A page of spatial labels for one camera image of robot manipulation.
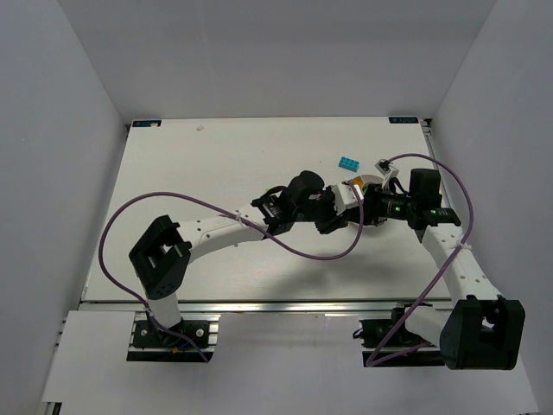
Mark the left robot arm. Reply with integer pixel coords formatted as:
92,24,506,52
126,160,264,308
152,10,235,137
129,170,363,331

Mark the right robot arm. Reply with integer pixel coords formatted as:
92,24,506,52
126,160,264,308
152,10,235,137
365,169,525,370

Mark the cyan long lego brick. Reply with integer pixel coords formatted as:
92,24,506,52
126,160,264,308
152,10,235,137
338,156,359,172

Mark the white divided round container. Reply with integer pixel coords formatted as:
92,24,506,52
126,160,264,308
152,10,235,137
343,172,388,230

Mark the right corner blue label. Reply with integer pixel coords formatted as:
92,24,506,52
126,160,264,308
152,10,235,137
388,116,419,125

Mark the corner blue label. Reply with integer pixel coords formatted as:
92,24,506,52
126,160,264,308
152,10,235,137
388,116,419,125
131,119,162,128

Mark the left corner blue label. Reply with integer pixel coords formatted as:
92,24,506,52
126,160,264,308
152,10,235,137
131,119,162,128

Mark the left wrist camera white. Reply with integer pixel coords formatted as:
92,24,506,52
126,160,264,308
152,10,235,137
331,182,364,215

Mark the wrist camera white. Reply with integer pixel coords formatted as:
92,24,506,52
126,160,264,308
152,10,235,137
375,159,398,190
331,182,364,215

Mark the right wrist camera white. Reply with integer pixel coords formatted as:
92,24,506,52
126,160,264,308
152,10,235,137
375,159,398,190

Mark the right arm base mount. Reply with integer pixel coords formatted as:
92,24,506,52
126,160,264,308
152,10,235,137
353,302,446,368

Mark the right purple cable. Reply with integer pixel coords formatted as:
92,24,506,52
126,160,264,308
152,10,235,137
369,153,475,368

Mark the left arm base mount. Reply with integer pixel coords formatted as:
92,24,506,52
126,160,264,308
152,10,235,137
126,313,219,363

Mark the aluminium table rail front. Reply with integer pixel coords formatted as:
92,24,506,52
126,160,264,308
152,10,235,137
77,297,454,316

